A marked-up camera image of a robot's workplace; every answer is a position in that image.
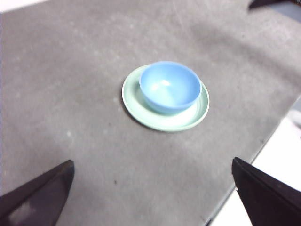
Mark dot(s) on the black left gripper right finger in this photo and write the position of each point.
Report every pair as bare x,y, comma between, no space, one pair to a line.
265,200

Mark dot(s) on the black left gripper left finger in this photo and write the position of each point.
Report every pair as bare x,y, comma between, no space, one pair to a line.
35,202

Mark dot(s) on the pale green plate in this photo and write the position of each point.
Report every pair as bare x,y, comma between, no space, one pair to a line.
164,122

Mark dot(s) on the blue bowl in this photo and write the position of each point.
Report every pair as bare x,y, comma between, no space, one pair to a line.
169,87

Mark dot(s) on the dark object beside table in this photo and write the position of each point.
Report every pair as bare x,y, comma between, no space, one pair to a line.
265,2

